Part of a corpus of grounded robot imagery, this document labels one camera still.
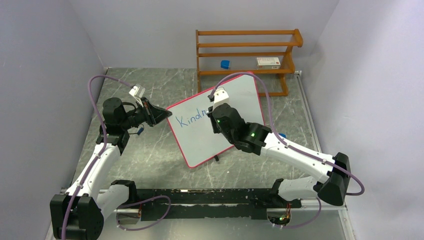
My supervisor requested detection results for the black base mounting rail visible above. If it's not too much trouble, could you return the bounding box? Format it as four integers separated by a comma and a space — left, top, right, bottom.
115, 188, 302, 221

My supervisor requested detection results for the orange wooden shelf rack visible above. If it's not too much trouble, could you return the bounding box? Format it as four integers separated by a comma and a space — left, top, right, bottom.
195, 28, 304, 97

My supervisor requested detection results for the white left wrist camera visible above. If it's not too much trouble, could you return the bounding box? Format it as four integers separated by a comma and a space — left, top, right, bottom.
129, 84, 146, 108

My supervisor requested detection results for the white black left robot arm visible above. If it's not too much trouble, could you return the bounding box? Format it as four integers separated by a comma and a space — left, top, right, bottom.
49, 97, 172, 240

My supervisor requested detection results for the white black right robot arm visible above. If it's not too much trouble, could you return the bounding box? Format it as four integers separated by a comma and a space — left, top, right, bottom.
207, 103, 351, 207

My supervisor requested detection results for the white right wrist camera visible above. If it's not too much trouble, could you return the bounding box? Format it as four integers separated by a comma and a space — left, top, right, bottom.
212, 87, 230, 109

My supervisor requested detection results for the blue marker cap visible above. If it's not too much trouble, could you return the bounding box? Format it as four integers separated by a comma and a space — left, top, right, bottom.
136, 127, 144, 135

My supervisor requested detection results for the white cardboard box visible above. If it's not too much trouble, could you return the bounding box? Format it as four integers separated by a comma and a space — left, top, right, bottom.
256, 57, 281, 70

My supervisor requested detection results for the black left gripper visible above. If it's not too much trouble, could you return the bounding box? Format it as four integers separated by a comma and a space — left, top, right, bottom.
120, 97, 172, 130

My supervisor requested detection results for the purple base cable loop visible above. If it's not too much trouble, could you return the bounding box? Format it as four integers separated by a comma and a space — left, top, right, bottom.
114, 195, 172, 232

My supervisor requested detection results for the blue eraser on shelf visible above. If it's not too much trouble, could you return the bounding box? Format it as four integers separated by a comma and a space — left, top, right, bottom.
220, 60, 231, 70

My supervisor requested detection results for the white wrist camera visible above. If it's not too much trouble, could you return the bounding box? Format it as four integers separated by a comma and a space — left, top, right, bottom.
129, 84, 146, 108
212, 87, 230, 109

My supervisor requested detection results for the pink framed whiteboard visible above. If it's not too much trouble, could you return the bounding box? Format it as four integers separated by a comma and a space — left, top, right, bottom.
167, 75, 264, 168

